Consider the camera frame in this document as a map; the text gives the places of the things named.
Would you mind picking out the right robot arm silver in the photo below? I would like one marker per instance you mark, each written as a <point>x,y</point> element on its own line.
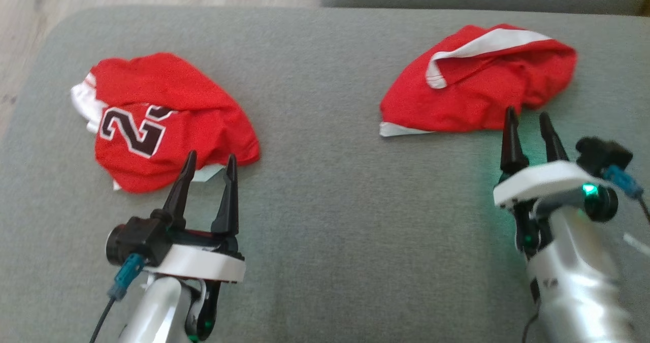
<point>574,277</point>

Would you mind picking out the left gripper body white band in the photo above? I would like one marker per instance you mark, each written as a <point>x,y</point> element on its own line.
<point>203,264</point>

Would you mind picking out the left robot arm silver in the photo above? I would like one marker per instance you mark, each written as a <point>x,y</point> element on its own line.
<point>155,307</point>

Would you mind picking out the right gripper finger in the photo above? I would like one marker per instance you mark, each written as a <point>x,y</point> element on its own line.
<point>513,150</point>
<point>553,147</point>

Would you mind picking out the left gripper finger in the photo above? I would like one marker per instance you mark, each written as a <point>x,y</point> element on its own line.
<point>176,200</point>
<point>228,211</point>

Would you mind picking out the red jersey number 23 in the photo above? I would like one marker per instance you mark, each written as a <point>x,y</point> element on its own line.
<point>193,104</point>

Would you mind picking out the red garment white trim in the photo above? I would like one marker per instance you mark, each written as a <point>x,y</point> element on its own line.
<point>467,99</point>

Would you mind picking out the large grey sofa seat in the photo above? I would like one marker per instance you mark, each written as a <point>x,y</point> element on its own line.
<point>325,180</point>

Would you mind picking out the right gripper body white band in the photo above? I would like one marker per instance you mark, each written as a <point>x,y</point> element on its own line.
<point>543,180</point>

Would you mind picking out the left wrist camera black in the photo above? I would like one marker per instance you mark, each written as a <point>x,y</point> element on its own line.
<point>137,239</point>

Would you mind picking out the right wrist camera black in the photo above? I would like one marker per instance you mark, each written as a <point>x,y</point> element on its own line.
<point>602,155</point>

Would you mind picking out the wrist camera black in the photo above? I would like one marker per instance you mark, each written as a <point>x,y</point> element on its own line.
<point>602,155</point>
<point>137,239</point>

